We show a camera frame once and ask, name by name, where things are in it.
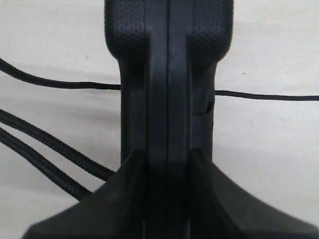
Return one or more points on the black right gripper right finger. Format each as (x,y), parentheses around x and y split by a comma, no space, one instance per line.
(220,209)

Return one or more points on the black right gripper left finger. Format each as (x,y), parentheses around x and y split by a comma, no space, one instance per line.
(114,211)

